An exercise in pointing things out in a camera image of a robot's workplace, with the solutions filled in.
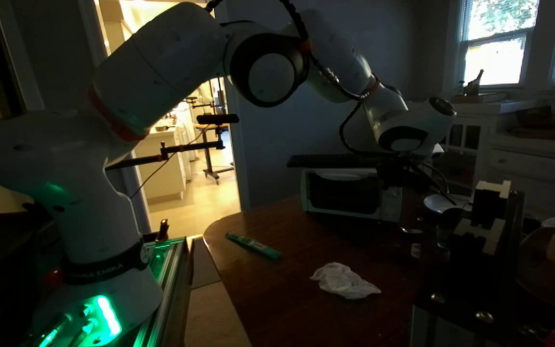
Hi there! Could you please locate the green marker pen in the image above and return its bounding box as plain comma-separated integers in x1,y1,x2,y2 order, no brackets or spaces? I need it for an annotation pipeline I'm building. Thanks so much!
224,231,285,262

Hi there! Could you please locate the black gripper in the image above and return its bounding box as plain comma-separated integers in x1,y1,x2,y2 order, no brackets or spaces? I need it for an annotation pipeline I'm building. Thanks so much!
384,148,451,202

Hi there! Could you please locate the white framed window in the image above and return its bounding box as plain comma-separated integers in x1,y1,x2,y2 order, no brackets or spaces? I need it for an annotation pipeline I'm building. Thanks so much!
455,0,555,90

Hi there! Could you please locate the black rolling stand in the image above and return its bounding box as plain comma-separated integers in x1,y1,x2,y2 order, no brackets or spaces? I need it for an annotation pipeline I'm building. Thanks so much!
193,123,237,185

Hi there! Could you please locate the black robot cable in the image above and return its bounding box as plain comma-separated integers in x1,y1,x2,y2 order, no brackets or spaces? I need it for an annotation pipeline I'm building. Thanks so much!
337,98,370,158

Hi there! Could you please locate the white crumpled cloth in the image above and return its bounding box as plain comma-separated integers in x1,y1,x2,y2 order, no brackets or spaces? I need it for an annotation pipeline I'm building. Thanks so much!
309,260,384,303

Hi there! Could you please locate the black flat tray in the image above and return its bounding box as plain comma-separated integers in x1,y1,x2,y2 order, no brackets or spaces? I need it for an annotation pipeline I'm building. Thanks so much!
287,152,395,171

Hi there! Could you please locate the white kitchen counter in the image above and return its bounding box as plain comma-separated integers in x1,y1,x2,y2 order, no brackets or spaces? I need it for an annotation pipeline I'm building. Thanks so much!
129,125,191,204

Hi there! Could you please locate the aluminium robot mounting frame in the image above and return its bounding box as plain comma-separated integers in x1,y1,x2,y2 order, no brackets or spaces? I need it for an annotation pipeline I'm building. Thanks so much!
23,233,195,347

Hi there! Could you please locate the white cabinet with glass doors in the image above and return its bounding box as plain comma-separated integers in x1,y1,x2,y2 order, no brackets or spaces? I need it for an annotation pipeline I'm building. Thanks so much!
438,96,555,220

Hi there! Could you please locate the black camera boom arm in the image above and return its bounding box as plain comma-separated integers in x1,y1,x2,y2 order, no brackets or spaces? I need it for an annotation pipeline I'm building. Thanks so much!
106,112,241,173

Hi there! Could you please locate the white plate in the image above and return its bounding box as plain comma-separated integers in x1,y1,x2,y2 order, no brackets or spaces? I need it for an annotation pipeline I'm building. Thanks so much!
422,191,476,216

